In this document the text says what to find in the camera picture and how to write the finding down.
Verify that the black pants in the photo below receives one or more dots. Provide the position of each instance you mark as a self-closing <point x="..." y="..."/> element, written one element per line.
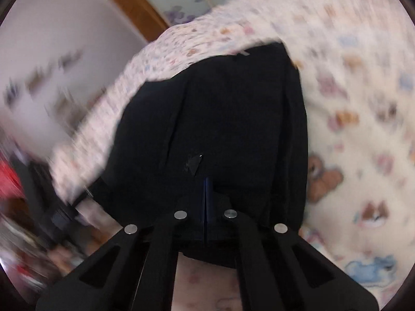
<point x="223" y="120"/>

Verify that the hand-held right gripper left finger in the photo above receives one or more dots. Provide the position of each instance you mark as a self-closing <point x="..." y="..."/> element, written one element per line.
<point x="181" y="228"/>

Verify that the bear printed blanket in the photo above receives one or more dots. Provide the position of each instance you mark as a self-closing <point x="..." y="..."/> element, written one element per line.
<point x="356" y="103"/>

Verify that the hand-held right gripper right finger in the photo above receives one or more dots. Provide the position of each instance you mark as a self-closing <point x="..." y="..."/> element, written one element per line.
<point x="209" y="202"/>

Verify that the wooden door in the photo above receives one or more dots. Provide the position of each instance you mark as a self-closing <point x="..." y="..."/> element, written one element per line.
<point x="139" y="9"/>

